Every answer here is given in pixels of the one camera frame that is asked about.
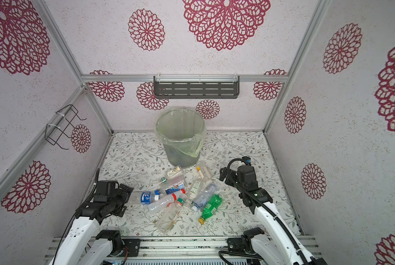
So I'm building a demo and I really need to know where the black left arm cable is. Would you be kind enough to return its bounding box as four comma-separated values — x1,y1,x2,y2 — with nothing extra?
51,168,101,265

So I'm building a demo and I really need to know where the dark grey wall shelf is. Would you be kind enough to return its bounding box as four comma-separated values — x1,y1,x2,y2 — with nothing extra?
153,76,240,99

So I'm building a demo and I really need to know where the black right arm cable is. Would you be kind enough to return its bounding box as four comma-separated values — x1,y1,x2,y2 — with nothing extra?
225,157,312,265

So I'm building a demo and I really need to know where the clear bottle blue label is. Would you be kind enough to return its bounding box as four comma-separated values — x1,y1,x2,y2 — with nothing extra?
128,190,162,205

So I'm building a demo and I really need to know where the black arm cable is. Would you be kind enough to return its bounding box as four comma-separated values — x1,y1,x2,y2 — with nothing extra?
51,168,101,265
225,157,312,265

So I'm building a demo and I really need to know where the green plastic bin liner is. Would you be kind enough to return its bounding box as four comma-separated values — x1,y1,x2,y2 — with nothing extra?
153,105,207,159

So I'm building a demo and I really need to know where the grey mesh waste bin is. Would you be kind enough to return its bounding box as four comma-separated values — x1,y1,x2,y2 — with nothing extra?
155,107,207,168

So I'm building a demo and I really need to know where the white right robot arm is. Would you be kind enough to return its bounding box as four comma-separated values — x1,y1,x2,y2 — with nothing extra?
220,165,326,265

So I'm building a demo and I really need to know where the clear bottle green label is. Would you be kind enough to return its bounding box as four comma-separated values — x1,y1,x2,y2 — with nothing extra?
186,179,205,203

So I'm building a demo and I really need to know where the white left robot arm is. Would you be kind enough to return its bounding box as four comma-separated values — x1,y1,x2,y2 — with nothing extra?
50,181,134,265

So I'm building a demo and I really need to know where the clear bluish water bottle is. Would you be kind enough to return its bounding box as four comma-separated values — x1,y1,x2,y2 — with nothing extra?
192,182,218,212

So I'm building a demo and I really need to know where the small bottle green cap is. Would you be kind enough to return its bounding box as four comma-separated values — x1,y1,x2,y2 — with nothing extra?
160,166,183,183

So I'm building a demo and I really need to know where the black wire wall rack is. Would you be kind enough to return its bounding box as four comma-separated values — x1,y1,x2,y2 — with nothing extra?
44,104,87,150

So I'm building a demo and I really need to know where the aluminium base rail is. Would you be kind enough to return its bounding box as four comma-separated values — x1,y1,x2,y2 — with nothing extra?
43,236,322,262

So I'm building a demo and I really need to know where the crushed clear bottle blue cap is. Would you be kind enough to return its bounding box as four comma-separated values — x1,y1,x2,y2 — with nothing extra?
157,178,186,194

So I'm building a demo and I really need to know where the clear bottle green cap large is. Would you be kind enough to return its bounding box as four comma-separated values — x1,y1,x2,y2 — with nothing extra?
156,198,184,233

